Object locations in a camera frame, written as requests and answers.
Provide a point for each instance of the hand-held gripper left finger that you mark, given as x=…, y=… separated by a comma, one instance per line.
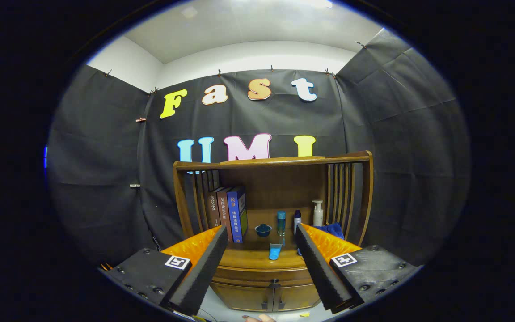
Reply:
x=204, y=273

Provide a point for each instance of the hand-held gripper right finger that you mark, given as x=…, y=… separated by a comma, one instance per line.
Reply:
x=324, y=273

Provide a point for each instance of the wooden drawer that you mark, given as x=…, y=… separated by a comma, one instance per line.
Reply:
x=248, y=275

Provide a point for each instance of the blue tube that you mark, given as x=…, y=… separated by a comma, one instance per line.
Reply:
x=275, y=252

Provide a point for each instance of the wooden cabinet door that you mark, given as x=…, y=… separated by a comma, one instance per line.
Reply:
x=295, y=297
x=242, y=297

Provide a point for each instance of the wooden countertop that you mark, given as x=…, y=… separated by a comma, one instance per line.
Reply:
x=248, y=255

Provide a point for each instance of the wooden cabinet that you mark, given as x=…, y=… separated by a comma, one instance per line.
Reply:
x=280, y=183

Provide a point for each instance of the blue folded towel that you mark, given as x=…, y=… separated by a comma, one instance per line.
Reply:
x=331, y=230

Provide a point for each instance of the small white blue-capped bottle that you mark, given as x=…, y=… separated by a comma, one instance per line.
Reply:
x=297, y=222

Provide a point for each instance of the white pump bottle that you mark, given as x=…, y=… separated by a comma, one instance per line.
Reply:
x=318, y=215

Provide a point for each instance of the reddish brown book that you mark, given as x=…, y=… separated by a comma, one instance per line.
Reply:
x=224, y=213

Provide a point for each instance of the teal glass bottle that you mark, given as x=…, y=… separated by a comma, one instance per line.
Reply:
x=281, y=223

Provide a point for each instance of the dark brown book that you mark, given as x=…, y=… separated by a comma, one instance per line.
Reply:
x=213, y=208

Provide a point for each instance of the blue book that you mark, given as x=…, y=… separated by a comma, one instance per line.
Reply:
x=236, y=215

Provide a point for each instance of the blue lidded teacup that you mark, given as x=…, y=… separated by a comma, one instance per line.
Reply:
x=263, y=231

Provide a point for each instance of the black backdrop cloth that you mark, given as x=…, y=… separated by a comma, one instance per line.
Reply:
x=105, y=179

